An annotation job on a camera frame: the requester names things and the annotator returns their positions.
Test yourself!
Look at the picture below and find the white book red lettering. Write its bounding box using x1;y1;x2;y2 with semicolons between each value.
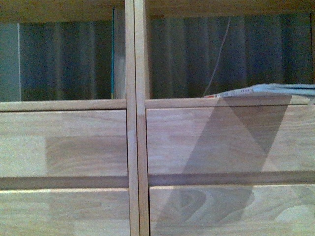
204;83;315;98

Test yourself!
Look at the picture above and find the dark curtain behind shelf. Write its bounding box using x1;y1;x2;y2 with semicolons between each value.
0;13;315;101

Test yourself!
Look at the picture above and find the thin teal book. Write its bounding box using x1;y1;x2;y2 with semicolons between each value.
111;7;115;99

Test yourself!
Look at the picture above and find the upper left wooden drawer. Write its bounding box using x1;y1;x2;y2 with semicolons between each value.
0;110;127;177

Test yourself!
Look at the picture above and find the wooden drawer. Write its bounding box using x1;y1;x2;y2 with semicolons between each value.
147;105;315;175
0;110;127;177
0;188;130;236
149;184;315;236

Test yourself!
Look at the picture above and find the wooden bookshelf cabinet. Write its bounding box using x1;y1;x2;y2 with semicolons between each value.
0;0;315;236

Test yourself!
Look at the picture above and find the lower left wooden drawer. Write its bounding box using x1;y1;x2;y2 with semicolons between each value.
0;188;130;236

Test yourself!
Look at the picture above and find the upper right wooden drawer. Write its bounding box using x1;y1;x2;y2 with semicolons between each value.
147;105;315;175

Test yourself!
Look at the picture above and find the lower right wooden drawer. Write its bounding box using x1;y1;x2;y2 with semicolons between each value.
149;184;315;236

